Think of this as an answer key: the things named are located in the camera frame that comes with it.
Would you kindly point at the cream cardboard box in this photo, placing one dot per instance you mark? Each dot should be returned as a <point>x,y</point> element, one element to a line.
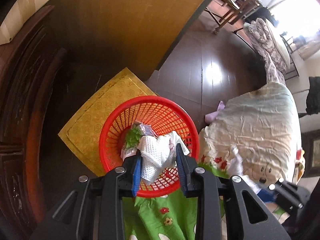
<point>22,12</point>

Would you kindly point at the black metal bed frame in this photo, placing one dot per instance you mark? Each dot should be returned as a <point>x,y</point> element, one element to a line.
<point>293,62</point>

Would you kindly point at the dark hanging jacket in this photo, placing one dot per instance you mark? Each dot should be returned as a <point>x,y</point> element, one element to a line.
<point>313,97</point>

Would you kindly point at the white pillow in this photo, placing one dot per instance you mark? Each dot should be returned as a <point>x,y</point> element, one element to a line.
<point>278,42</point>

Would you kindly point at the carved wooden chair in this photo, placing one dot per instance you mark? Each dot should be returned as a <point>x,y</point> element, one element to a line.
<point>232,2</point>

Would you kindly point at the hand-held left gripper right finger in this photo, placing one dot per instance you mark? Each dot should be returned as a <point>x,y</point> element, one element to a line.
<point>183,172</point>

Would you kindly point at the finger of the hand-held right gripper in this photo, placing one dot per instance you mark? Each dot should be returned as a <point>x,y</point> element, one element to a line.
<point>280,190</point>

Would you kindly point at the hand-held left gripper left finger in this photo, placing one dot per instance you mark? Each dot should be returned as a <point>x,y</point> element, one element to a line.
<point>137,177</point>

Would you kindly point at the framed wall painting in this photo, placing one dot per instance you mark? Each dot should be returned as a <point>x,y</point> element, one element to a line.
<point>313,155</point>

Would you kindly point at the cartoon printed blanket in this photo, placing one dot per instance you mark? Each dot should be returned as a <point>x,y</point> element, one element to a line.
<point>255,120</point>

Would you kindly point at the floral folded quilt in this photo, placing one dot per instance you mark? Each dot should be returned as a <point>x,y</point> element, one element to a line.
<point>262,42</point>

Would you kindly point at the green tea packaging bag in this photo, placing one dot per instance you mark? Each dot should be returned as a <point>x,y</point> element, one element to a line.
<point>132,137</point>

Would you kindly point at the red plastic basket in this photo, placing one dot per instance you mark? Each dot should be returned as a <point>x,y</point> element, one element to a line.
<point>160,110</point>

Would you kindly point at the yellow wooden cabinet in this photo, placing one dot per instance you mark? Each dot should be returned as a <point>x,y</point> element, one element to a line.
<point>120,22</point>

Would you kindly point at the white paper towel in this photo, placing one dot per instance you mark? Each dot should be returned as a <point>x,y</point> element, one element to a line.
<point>152,160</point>

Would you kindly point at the yellow patterned flat box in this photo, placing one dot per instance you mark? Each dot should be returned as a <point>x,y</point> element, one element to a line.
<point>100,115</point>

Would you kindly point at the purple bed sheet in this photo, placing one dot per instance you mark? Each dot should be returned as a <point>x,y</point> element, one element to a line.
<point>215,112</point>

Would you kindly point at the dark carved wooden furniture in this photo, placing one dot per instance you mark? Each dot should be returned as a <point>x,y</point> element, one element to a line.
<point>22,105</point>

